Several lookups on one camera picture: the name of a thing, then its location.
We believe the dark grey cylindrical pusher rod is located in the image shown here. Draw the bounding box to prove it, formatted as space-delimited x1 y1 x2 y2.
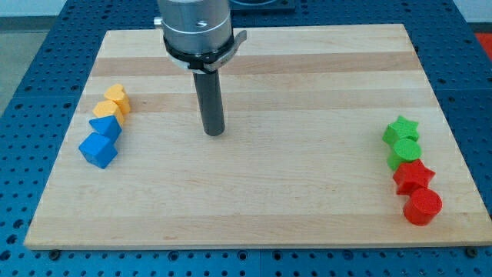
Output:
193 72 225 136

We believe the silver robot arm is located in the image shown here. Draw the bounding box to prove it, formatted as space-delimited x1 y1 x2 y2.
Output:
158 0 247 136

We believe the yellow hexagon block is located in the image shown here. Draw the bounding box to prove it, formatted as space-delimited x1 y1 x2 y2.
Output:
92 100 125 125

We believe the blue triangle block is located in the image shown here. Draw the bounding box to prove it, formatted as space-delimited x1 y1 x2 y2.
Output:
88 115 122 142

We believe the yellow heart block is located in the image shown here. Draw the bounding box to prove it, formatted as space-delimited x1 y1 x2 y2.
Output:
104 84 131 115

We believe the wooden board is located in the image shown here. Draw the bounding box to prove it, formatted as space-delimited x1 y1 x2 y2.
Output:
25 24 491 250

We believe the blue cube block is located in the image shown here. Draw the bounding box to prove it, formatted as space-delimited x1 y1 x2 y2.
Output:
78 132 118 169

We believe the green star block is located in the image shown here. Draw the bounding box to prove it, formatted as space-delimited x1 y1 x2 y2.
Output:
382 115 420 146

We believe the green cylinder block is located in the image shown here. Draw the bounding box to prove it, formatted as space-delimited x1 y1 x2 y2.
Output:
387 138 422 171

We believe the red star block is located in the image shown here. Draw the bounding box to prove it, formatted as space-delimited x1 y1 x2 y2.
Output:
393 159 436 195

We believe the red cylinder block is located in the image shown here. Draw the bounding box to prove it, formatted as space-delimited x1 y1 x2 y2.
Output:
403 189 443 226

